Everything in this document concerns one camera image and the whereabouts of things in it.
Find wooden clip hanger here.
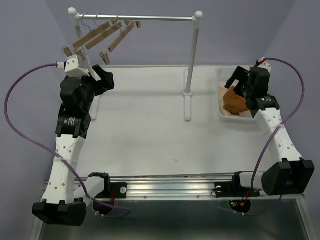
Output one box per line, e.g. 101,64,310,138
61,13,111,61
99,20,141,65
89,20,126,50

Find brown underwear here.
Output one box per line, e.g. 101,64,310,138
223,85,252,118

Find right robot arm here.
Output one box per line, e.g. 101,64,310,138
225,66,315,196

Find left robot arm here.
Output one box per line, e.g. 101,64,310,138
32,64,115,226

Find beige underwear in basket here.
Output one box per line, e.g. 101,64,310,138
218,83,252,118

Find white plastic basket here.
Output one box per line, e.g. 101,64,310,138
216,66,254,123

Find white clothes rack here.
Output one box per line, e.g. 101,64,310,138
68,7,203,122

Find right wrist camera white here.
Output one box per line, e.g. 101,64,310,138
254,57,271,73

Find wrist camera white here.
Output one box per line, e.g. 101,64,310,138
254,57,271,73
56,55,90,79

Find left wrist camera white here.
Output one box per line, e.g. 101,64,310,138
56,55,90,79

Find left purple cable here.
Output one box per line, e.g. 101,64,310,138
4,62,131,220

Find aluminium mounting rail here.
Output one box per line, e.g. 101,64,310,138
42,172,306,201

